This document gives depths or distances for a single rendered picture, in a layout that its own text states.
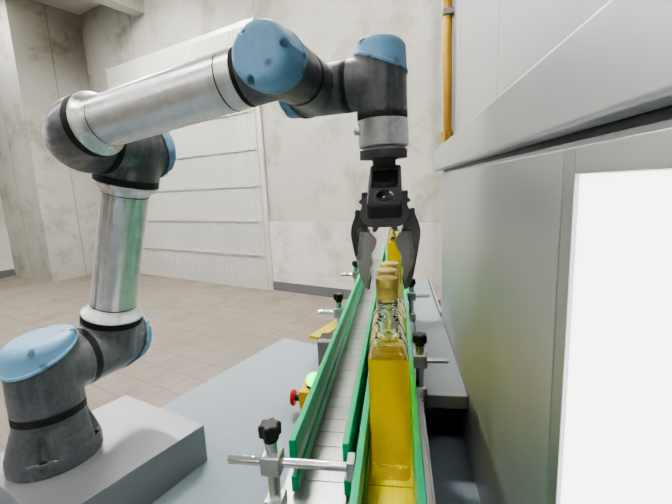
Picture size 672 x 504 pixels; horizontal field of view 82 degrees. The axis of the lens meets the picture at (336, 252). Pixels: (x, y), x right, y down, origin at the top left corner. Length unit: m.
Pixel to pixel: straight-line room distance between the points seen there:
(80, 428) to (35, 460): 0.07
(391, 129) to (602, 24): 0.34
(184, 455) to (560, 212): 0.80
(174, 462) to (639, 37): 0.88
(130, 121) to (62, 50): 7.53
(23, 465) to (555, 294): 0.84
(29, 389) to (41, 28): 7.49
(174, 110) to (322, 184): 3.97
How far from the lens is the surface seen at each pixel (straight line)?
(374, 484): 0.65
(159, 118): 0.60
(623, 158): 0.23
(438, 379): 0.91
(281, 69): 0.48
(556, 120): 0.33
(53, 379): 0.86
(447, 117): 1.00
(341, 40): 4.59
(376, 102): 0.58
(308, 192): 4.62
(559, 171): 0.29
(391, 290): 0.59
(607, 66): 0.27
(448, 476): 0.88
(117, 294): 0.89
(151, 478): 0.88
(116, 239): 0.85
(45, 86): 7.87
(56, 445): 0.89
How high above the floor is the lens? 1.30
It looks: 10 degrees down
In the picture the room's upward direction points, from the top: 3 degrees counter-clockwise
